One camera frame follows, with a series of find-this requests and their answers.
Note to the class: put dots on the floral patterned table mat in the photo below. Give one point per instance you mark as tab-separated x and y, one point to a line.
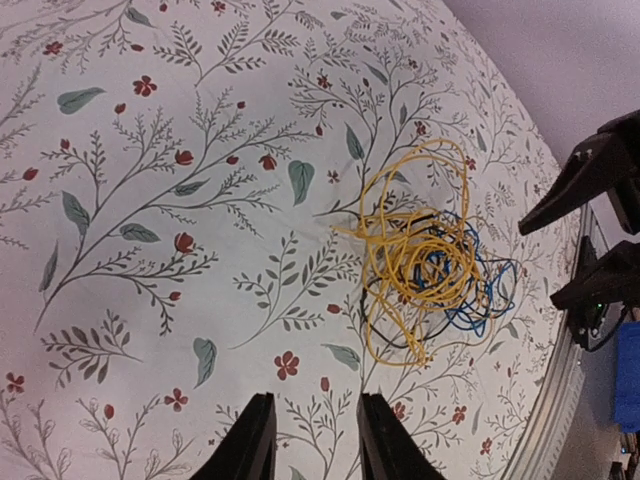
201	200

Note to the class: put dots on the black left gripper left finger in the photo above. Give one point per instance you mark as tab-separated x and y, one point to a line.
248	451

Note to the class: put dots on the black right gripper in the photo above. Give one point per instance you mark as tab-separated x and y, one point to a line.
605	288

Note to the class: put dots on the aluminium front rail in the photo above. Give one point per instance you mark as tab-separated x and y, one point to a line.
574	406

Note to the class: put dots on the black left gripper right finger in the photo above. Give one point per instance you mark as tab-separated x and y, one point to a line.
387	450

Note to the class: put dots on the blue object beside table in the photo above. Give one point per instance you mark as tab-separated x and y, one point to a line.
627	385

